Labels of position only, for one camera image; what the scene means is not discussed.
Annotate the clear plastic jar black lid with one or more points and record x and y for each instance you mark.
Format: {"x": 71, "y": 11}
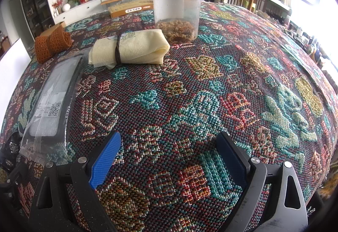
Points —
{"x": 177, "y": 5}

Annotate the small brown cardboard box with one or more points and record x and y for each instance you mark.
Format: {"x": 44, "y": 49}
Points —
{"x": 56, "y": 25}

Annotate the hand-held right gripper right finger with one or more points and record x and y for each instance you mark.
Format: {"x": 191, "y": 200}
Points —
{"x": 232, "y": 160}

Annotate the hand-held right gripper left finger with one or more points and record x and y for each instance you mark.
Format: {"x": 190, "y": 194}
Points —
{"x": 105, "y": 160}

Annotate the long yellow cardboard box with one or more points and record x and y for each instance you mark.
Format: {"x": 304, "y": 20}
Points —
{"x": 130, "y": 7}

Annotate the white round vase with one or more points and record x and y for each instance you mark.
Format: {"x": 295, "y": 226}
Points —
{"x": 66, "y": 7}

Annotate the white low cabinet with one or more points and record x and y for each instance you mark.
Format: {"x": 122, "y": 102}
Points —
{"x": 89, "y": 9}

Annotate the pale yellow cloth roll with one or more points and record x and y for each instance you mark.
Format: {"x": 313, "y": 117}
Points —
{"x": 137, "y": 48}

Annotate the white panel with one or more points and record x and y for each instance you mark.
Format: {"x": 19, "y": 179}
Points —
{"x": 10, "y": 63}

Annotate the red flower branches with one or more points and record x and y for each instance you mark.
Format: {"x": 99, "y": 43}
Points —
{"x": 57, "y": 4}

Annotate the colourful woven patterned blanket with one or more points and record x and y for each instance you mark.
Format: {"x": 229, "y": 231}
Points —
{"x": 184, "y": 89}

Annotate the brown knitted cloth roll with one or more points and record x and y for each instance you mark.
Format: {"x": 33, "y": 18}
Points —
{"x": 50, "y": 44}

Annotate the grey cloth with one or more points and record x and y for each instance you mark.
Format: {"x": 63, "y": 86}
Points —
{"x": 52, "y": 94}

